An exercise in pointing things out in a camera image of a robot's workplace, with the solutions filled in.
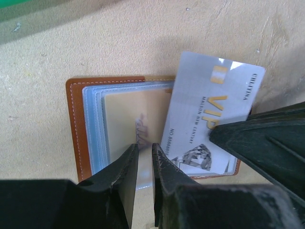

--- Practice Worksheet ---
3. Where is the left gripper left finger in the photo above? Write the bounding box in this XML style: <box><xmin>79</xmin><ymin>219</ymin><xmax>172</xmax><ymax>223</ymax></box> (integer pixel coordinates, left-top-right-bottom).
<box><xmin>0</xmin><ymin>144</ymin><xmax>139</xmax><ymax>229</ymax></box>

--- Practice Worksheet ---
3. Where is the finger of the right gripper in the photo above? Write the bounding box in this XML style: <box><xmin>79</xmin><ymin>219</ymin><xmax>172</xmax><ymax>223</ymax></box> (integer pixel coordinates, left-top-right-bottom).
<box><xmin>247</xmin><ymin>102</ymin><xmax>305</xmax><ymax>124</ymax></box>
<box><xmin>210</xmin><ymin>119</ymin><xmax>305</xmax><ymax>200</ymax></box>

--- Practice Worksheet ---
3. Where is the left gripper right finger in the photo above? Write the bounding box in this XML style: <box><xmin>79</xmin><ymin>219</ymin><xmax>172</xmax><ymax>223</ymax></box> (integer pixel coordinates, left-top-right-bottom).
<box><xmin>152</xmin><ymin>143</ymin><xmax>300</xmax><ymax>229</ymax></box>

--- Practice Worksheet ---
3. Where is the silver VIP card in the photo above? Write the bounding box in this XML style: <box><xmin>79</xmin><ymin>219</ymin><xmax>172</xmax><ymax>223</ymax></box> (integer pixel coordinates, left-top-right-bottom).
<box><xmin>161</xmin><ymin>52</ymin><xmax>265</xmax><ymax>177</ymax></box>

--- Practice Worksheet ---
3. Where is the green plastic bin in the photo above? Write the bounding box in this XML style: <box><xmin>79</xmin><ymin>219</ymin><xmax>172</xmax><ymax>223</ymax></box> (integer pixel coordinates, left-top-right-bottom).
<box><xmin>0</xmin><ymin>0</ymin><xmax>60</xmax><ymax>22</ymax></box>

